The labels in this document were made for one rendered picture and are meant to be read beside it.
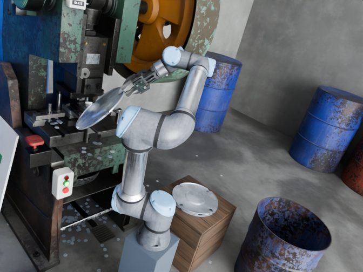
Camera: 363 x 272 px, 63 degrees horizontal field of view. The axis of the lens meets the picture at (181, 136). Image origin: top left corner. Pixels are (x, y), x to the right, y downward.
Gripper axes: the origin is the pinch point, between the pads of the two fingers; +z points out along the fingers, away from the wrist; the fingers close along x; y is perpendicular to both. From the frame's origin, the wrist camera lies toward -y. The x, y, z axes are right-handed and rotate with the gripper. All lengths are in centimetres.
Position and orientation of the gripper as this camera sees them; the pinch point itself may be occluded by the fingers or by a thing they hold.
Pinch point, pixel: (121, 93)
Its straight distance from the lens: 144.1
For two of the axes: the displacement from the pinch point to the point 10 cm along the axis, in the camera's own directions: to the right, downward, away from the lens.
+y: 1.4, 4.6, -8.8
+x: 5.1, 7.2, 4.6
